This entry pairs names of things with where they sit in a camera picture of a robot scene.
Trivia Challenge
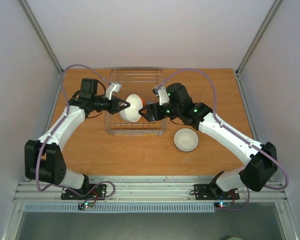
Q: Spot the small circuit board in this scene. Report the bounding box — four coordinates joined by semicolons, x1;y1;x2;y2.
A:
77;202;94;211
214;201;235;209

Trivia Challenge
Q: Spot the aluminium front rail bed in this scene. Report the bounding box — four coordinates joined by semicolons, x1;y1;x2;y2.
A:
13;174;288;203

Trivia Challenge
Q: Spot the right small circuit board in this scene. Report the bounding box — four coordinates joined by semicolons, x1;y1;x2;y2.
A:
214;201;235;209

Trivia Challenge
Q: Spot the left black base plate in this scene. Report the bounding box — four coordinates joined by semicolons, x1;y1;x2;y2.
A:
60;183;108;201

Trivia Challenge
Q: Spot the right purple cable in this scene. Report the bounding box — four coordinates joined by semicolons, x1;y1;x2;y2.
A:
161;68;290;210

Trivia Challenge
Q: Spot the grey slotted cable duct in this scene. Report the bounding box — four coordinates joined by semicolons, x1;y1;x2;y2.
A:
23;202;215;214

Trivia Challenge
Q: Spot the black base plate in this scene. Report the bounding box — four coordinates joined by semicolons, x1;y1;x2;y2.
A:
192;184;240;201
60;183;108;201

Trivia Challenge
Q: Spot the white bowl at bottom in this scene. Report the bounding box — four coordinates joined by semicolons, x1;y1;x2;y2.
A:
173;128;199;152

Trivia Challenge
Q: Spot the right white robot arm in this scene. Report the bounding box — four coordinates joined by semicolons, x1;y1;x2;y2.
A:
138;82;278;200

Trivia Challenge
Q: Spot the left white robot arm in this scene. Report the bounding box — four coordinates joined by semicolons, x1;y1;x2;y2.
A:
24;78;130;199

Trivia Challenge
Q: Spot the chrome wire dish rack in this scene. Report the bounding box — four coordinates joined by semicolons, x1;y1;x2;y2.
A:
104;68;167;136

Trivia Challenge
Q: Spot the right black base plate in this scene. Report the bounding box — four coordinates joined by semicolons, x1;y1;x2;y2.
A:
192;184;240;201

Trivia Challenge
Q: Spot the left small circuit board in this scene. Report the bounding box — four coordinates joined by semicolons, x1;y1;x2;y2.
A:
77;202;94;211

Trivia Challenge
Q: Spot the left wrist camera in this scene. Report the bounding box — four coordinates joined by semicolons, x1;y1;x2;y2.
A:
105;82;122;100

